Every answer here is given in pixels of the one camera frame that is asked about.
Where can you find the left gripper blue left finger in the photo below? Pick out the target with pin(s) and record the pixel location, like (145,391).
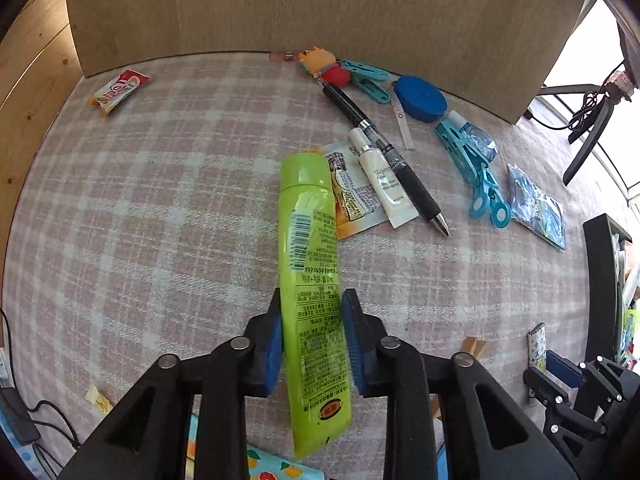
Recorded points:
(266,333)

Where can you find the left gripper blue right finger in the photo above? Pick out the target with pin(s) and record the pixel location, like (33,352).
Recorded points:
(363,332)

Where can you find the green lotion tube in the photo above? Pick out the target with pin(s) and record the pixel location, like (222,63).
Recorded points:
(315,349)

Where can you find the floral hand cream tube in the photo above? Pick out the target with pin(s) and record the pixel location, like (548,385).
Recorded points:
(261,464)

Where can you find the blue badge card pack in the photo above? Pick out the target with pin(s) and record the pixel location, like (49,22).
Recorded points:
(535,209)

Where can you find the wooden clothespin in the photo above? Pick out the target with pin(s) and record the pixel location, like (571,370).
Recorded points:
(473,345)

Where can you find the patterned small stick pack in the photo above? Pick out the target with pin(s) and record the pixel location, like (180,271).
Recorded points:
(537,347)

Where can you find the orange seasoning sachet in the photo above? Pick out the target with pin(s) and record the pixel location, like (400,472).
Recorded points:
(357,208)

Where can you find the small white cream tube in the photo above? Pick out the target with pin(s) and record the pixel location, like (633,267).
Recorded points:
(397,205)

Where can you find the large black pen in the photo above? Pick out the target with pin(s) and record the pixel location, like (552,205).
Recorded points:
(417,192)

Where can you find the black storage tray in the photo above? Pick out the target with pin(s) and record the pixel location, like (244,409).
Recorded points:
(608,252)

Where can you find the blue clear small bottle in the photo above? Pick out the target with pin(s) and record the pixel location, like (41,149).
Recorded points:
(476,135)

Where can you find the blue round tape measure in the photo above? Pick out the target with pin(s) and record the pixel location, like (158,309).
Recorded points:
(420,99)

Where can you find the teal clothespin by toy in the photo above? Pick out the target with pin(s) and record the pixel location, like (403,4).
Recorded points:
(367,79)

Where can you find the orange red plush toy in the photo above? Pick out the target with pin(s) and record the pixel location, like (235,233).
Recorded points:
(322,64)

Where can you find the small snack sachet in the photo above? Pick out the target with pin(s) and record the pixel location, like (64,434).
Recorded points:
(117,90)

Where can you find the large wooden board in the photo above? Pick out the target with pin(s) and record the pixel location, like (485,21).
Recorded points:
(493,53)

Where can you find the black tripod stand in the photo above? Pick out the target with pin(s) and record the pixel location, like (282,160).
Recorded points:
(598,103)

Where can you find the black charger with cable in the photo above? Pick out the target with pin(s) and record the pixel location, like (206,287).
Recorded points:
(21,420)

